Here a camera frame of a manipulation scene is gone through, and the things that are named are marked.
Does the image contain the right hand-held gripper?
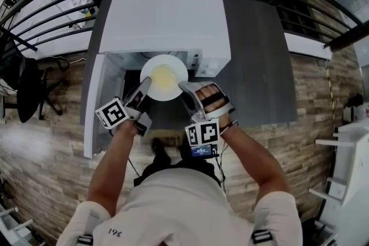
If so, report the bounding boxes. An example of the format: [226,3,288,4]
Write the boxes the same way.
[178,81,236,147]

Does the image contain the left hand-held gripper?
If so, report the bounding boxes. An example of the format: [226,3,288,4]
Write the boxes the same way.
[95,77,153,138]

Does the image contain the white plate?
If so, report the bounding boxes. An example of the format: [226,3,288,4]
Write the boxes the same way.
[140,54,189,101]

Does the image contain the pale yellow food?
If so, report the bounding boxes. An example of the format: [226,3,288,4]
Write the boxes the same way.
[151,63,178,89]

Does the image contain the white microwave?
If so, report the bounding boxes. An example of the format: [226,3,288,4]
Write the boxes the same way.
[83,0,232,159]

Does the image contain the person's left forearm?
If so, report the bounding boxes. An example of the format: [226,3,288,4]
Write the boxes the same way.
[87,120,139,215]

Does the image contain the person's right forearm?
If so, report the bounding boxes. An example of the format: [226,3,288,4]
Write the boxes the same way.
[219,116,289,202]

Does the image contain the person's right hand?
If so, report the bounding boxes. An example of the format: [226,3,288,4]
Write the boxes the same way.
[198,86,224,112]

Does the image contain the small chest-mounted screen device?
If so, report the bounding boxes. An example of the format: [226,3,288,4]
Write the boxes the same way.
[190,144,219,158]

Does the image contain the person's black left shoe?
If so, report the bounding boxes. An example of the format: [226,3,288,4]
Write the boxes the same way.
[151,137,170,155]

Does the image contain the person's black trousers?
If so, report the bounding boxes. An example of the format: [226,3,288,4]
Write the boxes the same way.
[134,152,225,187]

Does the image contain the dark table with white legs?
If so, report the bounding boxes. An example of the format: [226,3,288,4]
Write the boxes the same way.
[80,0,298,132]

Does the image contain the person's white shirt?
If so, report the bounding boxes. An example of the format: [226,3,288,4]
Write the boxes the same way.
[57,168,303,246]

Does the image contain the black office chair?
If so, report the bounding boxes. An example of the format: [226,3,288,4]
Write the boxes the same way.
[0,34,71,124]

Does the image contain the black harness buckle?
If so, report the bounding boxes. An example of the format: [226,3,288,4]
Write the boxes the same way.
[77,234,95,246]
[251,229,273,245]

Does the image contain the black bag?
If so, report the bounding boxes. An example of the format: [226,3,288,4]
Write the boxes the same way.
[347,92,364,109]

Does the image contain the white box with red print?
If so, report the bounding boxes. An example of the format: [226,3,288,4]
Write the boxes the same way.
[356,103,369,120]

